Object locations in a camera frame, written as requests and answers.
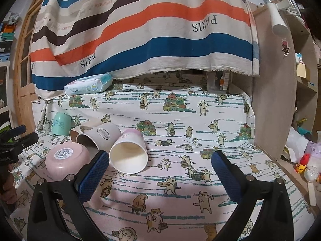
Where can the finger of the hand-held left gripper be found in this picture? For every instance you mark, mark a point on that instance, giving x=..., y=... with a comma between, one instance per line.
x=26, y=140
x=15, y=131

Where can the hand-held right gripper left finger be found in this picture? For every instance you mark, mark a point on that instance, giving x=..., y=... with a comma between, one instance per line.
x=93, y=172

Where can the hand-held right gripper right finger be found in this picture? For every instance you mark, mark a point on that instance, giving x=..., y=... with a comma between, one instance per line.
x=225, y=172

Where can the white paper cup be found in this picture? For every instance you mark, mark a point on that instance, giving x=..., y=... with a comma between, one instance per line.
x=128, y=158

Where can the pink plastic cup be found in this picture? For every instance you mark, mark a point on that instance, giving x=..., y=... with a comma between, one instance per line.
x=65, y=162

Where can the beige cup with oval label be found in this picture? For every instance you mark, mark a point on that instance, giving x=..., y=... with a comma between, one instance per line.
x=105, y=135

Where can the mint green cup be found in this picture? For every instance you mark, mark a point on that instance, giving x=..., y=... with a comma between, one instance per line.
x=61, y=124

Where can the person's left hand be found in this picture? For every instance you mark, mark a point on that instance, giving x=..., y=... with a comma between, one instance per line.
x=8, y=184

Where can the cat printed blanket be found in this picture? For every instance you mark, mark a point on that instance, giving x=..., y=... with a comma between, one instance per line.
x=175, y=135

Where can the yellow red toy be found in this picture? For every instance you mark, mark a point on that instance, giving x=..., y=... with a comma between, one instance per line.
x=302, y=163

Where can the white plastic bag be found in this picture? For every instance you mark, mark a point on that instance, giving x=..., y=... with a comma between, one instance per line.
x=297, y=143

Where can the wet wipes pack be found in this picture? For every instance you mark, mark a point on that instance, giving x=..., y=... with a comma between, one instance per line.
x=87, y=85

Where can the white egg toy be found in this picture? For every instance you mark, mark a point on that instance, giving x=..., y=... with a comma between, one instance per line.
x=311, y=173

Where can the clear plastic container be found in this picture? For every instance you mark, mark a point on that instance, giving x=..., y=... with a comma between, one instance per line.
x=219, y=81

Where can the wooden shelf unit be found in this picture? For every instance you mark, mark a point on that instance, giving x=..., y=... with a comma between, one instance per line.
x=270, y=93

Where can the stack of storage boxes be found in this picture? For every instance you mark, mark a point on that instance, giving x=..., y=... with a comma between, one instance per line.
x=6, y=40

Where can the cardboard box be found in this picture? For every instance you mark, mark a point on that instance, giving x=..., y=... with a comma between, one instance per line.
x=303, y=71

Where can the cartoon sticker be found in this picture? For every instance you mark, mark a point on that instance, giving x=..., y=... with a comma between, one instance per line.
x=285, y=47

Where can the striped cloth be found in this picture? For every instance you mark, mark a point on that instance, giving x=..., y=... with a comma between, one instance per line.
x=150, y=30

